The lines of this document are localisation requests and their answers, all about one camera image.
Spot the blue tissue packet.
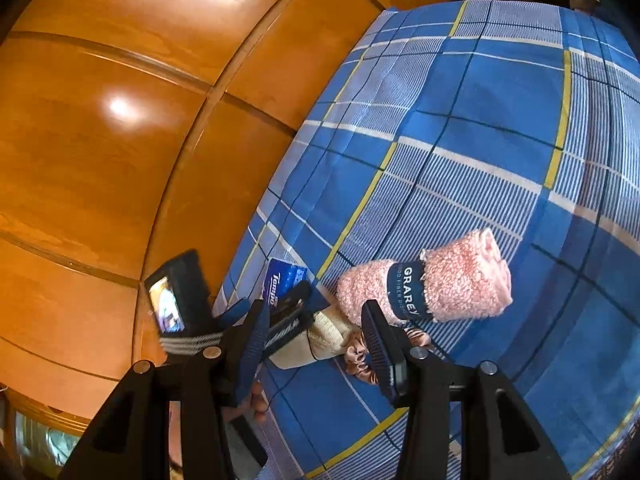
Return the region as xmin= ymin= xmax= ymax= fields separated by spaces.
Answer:
xmin=260 ymin=258 xmax=308 ymax=311

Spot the pink towel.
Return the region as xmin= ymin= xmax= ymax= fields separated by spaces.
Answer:
xmin=336 ymin=227 xmax=514 ymax=326

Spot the pink satin scrunchie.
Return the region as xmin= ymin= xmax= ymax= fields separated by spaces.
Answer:
xmin=342 ymin=327 xmax=431 ymax=386

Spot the wooden wardrobe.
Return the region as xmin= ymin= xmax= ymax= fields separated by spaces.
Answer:
xmin=0 ymin=0 xmax=481 ymax=411

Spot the person's left hand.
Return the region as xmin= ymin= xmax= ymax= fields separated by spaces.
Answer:
xmin=220 ymin=380 xmax=273 ymax=426

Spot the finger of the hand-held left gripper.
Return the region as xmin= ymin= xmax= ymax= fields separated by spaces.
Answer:
xmin=270 ymin=281 xmax=314 ymax=322
xmin=264 ymin=312 xmax=303 ymax=358

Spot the blue plaid bedsheet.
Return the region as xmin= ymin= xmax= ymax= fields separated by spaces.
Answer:
xmin=212 ymin=0 xmax=640 ymax=480

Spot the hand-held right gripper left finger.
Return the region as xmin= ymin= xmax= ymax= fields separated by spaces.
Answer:
xmin=57 ymin=297 xmax=273 ymax=480

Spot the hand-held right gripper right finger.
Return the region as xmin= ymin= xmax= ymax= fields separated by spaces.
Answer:
xmin=361 ymin=300 xmax=571 ymax=480

